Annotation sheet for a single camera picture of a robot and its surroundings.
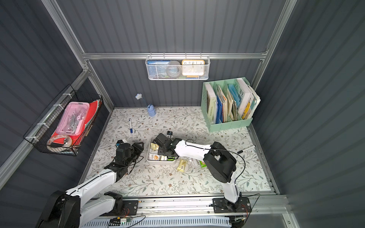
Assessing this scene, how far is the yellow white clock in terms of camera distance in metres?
0.89

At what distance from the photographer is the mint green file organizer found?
95 centimetres

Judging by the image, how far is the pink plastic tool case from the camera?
0.70 meters
